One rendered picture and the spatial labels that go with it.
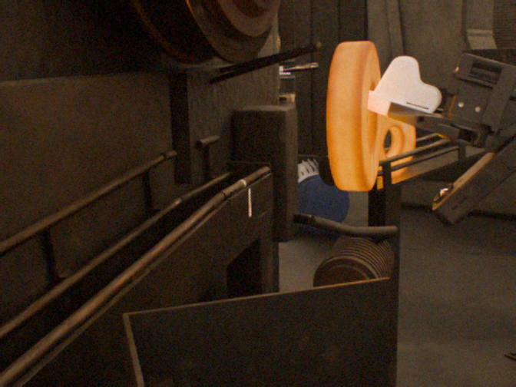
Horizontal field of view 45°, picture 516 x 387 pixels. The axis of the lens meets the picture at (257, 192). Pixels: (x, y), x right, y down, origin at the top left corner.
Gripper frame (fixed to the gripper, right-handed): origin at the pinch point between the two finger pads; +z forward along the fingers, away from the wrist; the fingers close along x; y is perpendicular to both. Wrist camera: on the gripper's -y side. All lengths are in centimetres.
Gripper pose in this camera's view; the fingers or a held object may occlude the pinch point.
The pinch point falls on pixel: (358, 98)
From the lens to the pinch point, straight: 66.8
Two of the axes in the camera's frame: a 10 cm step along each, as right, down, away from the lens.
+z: -9.1, -3.2, 2.5
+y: 2.4, -9.3, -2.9
